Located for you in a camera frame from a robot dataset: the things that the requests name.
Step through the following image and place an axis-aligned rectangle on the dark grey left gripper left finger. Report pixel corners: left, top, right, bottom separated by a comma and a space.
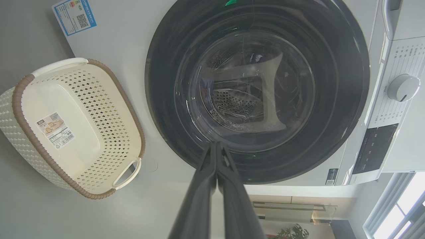
168, 142, 218, 239

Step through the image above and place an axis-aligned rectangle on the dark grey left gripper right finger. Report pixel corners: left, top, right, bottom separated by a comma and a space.
217, 142, 266, 239

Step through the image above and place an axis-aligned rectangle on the cream perforated laundry basket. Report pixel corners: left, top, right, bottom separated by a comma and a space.
0, 58, 146, 200

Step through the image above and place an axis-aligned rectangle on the product label in basket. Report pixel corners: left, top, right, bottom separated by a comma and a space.
35, 112, 76, 149

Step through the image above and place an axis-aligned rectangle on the white front-load washing machine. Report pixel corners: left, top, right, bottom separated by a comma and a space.
51, 0, 425, 189

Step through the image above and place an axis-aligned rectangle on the green potted plant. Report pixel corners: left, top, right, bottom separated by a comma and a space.
268, 224, 310, 239

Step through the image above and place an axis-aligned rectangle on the perforated steel washer drum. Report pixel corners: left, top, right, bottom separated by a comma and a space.
208, 50, 288, 133

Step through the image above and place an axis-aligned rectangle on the small dark QR sticker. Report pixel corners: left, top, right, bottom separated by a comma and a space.
325, 168, 339, 186

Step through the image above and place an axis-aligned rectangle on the black washer display panel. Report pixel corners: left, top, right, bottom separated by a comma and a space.
352, 123, 399, 175

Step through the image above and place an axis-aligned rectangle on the bright window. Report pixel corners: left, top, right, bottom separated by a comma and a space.
363, 172, 425, 239

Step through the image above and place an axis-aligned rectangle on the white round control knob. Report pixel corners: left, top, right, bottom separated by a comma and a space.
387, 74, 421, 102

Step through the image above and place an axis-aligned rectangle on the blue energy label sticker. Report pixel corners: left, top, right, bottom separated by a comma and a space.
52, 0, 97, 37

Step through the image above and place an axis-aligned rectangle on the white detergent drawer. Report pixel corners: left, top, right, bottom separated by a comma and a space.
380, 0, 425, 41

